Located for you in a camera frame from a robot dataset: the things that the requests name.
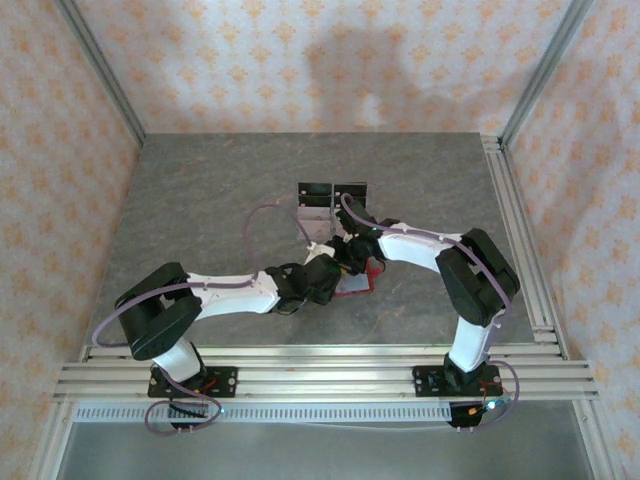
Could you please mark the narrow aluminium base rail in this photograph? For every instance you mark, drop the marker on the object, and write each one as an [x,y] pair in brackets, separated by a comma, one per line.
[325,352]

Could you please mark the black controller board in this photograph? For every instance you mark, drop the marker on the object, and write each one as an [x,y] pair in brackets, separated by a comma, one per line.
[187,411]
[462,417]

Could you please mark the aluminium corner post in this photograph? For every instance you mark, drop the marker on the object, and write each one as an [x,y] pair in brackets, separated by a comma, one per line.
[102,65]
[546,65]

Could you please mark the aluminium frame leg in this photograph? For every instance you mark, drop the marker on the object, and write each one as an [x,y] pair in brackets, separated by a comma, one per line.
[597,445]
[52,445]

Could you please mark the clear acrylic card stand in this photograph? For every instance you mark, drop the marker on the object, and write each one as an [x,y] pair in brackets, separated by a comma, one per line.
[315,230]

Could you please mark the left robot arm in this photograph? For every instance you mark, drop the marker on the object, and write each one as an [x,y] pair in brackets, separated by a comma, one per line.
[235,297]

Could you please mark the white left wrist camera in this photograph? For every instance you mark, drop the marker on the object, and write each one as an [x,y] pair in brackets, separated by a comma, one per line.
[317,252]

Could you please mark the silver pink card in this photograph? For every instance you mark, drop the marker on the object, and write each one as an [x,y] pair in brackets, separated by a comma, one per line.
[315,214]

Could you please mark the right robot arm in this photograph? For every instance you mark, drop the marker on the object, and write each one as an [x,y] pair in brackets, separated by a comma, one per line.
[415,250]

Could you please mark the grey metal panel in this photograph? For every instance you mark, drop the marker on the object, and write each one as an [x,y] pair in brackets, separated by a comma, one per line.
[325,452]

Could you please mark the red leather card holder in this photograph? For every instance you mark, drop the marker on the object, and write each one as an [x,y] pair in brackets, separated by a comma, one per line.
[357,284]

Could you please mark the wide aluminium base rail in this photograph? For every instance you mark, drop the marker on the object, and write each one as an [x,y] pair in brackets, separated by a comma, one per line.
[325,382]

